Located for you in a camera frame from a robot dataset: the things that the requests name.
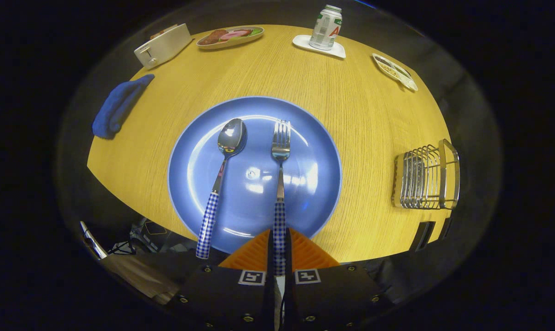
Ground fork with checked blue handle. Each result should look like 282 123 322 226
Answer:
271 120 292 295

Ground white toaster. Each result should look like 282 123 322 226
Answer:
134 23 193 70

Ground white bottle green cap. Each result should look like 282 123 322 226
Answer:
309 5 343 51

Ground blue round plate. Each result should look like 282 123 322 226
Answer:
167 96 343 255

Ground white divided snack tray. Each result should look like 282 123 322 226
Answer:
372 53 418 92

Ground white shoe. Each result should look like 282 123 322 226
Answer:
80 221 109 259

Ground blue folded cloth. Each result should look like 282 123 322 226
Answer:
92 74 155 140

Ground white square coaster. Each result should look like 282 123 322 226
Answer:
292 34 347 59

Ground brown toast slice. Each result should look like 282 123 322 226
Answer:
149 24 177 40

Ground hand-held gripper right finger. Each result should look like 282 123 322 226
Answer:
284 228 393 331

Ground metal wire basket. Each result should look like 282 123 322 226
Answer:
392 139 461 211

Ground oval plate of food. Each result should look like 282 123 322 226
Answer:
196 25 265 50

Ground person's khaki trousers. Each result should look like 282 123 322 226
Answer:
100 251 200 304

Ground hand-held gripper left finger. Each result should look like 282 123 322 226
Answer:
169 228 275 331

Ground black box with yellow outline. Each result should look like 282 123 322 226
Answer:
130 220 186 253

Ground black table bracket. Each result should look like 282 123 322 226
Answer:
438 216 453 242
410 221 436 252

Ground spoon with checked blue handle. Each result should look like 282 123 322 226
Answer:
195 118 248 259

